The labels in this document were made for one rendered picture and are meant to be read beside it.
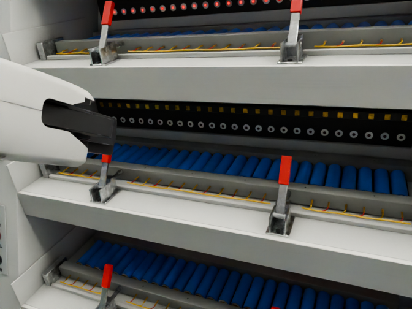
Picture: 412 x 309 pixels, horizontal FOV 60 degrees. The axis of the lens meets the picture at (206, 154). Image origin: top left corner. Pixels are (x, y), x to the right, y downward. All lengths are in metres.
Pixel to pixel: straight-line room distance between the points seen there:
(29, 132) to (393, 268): 0.37
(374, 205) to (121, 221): 0.34
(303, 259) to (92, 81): 0.37
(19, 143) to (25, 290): 0.54
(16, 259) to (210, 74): 0.46
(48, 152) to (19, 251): 0.50
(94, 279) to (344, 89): 0.51
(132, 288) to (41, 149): 0.46
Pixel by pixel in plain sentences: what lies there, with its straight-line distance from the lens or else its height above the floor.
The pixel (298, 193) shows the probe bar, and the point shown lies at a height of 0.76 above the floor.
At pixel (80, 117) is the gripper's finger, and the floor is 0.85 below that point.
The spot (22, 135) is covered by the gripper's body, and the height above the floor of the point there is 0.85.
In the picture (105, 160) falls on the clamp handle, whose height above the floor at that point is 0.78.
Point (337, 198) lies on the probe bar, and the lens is 0.48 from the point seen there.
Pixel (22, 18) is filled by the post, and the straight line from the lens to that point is 0.67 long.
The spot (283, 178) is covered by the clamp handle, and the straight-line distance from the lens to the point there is 0.44.
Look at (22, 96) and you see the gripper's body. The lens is 0.20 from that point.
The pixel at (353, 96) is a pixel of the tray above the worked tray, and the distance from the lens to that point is 0.41.
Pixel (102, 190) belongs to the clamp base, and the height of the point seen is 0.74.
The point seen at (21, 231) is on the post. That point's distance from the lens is 0.68.
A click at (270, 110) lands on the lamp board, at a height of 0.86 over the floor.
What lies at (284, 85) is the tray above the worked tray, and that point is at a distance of 0.42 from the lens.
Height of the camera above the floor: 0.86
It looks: 8 degrees down
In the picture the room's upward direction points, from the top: 2 degrees clockwise
